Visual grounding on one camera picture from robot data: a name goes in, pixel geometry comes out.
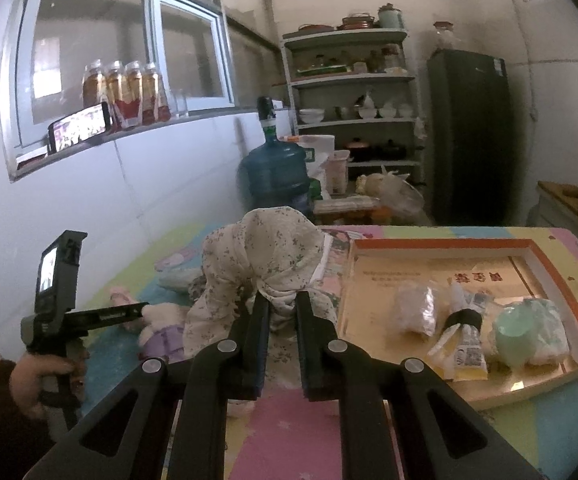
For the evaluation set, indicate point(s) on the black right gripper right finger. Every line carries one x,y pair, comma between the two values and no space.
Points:
398,421

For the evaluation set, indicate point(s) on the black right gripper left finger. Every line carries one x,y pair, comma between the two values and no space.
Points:
167,420

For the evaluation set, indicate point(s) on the blue water jug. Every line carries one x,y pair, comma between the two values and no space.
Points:
275,171

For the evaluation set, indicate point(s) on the teal enamel canister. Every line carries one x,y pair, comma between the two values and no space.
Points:
390,17

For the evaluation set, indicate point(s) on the pack of tea bottles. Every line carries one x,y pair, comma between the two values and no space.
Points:
134,93

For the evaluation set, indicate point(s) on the smartphone on window sill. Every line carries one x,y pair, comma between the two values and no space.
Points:
79,127

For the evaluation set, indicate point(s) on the person's left hand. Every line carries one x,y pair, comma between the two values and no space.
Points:
26,380

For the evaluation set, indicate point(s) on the glass jar on fridge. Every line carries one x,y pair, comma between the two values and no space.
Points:
445,37

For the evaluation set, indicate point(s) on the aluminium sliding window frame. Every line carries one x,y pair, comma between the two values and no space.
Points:
52,46

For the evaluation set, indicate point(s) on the black refrigerator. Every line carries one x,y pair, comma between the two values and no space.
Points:
473,139

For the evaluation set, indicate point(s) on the kitchen counter with cutting board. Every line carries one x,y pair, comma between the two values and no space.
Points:
556,207

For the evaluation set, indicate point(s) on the colourful cartoon play mat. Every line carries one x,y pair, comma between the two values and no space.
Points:
282,435

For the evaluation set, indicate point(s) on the white tissue packet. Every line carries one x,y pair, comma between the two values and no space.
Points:
415,309

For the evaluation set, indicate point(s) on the grey metal shelf rack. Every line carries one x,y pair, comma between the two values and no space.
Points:
359,86

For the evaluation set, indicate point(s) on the white sack green label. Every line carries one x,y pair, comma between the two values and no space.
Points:
318,148

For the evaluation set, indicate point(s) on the orange rimmed cardboard box tray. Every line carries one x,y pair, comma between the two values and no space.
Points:
505,269

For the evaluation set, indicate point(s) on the plastic bag of vegetables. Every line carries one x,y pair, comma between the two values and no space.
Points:
405,203

